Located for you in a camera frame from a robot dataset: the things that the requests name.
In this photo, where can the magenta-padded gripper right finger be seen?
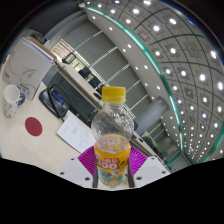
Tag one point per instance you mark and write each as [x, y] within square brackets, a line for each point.
[151, 171]

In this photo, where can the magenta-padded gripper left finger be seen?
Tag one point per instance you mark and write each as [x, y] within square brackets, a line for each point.
[73, 171]

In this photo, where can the yellow-capped clear drink bottle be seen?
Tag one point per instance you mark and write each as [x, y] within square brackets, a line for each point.
[112, 158]

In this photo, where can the white printed paper sheet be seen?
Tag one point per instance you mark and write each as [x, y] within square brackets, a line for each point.
[76, 135]

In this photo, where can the flat round red coaster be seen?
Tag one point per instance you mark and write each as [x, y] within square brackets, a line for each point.
[33, 126]

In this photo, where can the long curved conference desk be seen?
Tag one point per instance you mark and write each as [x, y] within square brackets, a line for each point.
[76, 85]

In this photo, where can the row of black office chairs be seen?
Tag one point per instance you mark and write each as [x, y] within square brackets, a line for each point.
[87, 75]

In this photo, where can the white copy paper box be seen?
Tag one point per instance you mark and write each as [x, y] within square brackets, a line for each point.
[28, 66]

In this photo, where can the group of round ceiling lights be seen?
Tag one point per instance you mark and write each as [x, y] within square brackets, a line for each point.
[173, 50]

